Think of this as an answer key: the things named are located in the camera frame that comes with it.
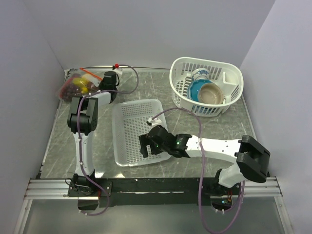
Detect teal bowl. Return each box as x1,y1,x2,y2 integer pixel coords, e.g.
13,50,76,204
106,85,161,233
187,79,212,102

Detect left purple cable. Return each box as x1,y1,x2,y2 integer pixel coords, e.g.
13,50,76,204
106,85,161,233
77,63,139,216

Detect white oval dish rack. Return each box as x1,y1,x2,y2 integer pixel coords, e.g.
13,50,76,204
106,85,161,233
169,57,244,117

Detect clear zip top bag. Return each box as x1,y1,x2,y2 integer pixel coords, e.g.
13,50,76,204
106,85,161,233
56,68,103,102

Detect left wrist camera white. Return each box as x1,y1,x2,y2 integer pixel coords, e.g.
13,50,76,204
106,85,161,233
112,64,123,76

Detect aluminium frame rail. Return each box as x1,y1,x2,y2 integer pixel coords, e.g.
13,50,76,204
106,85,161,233
24,177,283,200

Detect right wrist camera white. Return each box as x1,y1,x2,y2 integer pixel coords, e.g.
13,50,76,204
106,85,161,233
147,117,162,128

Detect yellow fake banana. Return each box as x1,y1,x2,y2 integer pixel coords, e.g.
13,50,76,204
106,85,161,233
79,87,89,95

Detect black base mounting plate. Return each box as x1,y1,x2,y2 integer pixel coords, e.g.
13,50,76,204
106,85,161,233
67,176,244,212

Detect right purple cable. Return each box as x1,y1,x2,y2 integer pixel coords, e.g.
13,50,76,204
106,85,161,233
151,107,245,232

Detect purple fake grapes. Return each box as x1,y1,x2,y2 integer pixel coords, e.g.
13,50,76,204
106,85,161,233
59,83,80,102

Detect white perforated rectangular basket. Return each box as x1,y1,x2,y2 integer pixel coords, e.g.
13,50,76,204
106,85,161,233
112,99,171,167

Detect purple cable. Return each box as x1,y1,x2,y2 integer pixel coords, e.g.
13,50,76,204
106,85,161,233
151,107,245,232
77,63,139,216

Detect beige bowl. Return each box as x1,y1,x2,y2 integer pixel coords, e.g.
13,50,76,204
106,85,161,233
198,83,224,105

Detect blue white porcelain cup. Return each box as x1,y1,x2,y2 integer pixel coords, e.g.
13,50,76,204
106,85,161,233
191,68,210,81

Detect yellow fake lemon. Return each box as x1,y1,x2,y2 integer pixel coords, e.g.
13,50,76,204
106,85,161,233
72,77,89,89

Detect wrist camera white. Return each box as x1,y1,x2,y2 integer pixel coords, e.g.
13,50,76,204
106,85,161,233
112,64,123,76
147,117,162,128

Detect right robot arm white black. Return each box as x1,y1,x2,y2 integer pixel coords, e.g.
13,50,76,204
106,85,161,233
139,125,270,196

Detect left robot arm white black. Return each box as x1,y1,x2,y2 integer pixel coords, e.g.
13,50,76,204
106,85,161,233
67,67,122,196

